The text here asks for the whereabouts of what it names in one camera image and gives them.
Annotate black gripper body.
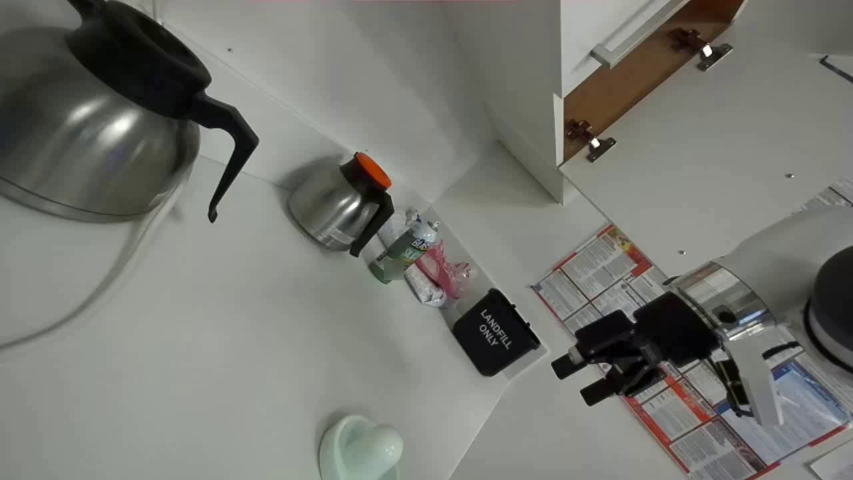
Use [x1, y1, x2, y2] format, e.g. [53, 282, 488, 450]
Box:
[631, 291, 724, 371]

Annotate black landfill bin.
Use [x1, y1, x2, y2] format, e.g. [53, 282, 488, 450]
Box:
[451, 285, 546, 378]

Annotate pink sweetener packets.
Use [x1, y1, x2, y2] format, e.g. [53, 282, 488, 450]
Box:
[416, 242, 475, 302]

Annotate open white cabinet door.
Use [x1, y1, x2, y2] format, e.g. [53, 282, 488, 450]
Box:
[556, 29, 853, 278]

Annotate white packets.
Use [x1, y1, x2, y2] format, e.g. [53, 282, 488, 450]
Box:
[403, 265, 447, 310]

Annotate silver door hinge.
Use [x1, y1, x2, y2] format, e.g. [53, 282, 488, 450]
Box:
[583, 134, 619, 165]
[694, 38, 736, 75]

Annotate mint green cup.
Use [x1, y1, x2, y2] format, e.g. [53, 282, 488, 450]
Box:
[318, 411, 407, 480]

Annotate steel carafe with orange lid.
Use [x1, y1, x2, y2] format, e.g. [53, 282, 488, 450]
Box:
[286, 149, 396, 262]

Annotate closed white cabinet door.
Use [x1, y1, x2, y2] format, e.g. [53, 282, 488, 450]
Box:
[556, 0, 691, 95]

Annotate steel carafe with black lid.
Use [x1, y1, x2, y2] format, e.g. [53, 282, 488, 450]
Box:
[0, 0, 261, 225]

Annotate red bordered wall poster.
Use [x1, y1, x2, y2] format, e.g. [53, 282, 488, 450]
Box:
[530, 222, 784, 480]

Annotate blue wall poster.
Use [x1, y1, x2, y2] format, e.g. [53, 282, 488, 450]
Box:
[716, 354, 851, 475]

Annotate silver cabinet bar handle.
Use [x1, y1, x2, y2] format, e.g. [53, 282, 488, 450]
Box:
[587, 0, 674, 71]

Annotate white cable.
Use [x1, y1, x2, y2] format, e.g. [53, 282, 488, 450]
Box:
[0, 181, 183, 353]

